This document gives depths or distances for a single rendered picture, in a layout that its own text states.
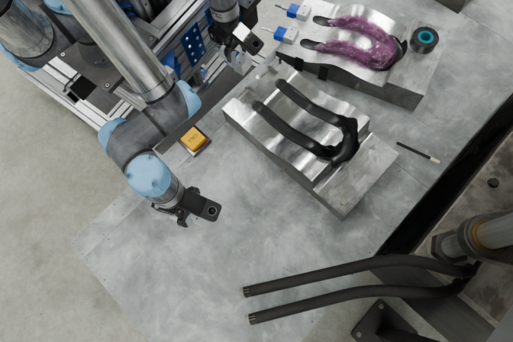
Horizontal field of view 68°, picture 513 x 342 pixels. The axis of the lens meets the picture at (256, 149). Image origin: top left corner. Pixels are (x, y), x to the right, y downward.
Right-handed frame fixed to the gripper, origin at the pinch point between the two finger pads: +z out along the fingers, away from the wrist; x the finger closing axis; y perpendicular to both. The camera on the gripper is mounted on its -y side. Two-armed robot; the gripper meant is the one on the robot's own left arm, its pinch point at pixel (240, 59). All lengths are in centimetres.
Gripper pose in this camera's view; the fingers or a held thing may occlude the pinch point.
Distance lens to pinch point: 124.2
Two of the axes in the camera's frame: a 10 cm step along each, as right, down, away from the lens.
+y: -8.2, -5.2, 2.6
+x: -5.7, 7.8, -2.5
